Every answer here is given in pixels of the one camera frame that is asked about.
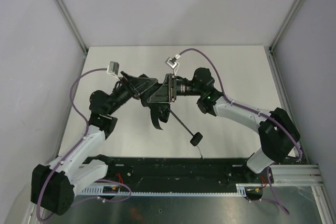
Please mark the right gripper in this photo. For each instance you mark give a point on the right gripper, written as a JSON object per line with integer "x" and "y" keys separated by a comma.
{"x": 170, "y": 88}

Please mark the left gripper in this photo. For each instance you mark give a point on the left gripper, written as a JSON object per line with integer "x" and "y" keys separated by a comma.
{"x": 129, "y": 85}

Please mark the black folding umbrella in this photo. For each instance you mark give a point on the black folding umbrella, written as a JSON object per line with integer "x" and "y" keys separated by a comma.
{"x": 161, "y": 112}

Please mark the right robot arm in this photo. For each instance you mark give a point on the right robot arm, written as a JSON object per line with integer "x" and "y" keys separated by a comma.
{"x": 277, "y": 132}

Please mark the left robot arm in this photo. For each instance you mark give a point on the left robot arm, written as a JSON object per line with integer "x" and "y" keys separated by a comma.
{"x": 54, "y": 186}

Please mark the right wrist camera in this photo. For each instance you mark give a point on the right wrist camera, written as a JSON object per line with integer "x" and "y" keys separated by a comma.
{"x": 173, "y": 63}

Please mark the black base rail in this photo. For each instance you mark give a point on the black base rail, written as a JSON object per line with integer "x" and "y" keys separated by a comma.
{"x": 181, "y": 175}

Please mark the grey cable duct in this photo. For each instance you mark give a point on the grey cable duct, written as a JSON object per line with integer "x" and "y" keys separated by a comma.
{"x": 109, "y": 190}

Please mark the left aluminium frame post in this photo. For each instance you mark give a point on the left aluminium frame post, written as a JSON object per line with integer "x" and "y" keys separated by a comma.
{"x": 71, "y": 25}

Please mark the aluminium frame post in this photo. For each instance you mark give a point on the aluminium frame post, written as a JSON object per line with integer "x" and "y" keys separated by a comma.
{"x": 291, "y": 14}
{"x": 71, "y": 25}

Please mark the right aluminium frame post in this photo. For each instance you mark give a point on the right aluminium frame post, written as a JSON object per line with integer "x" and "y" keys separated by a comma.
{"x": 291, "y": 14}

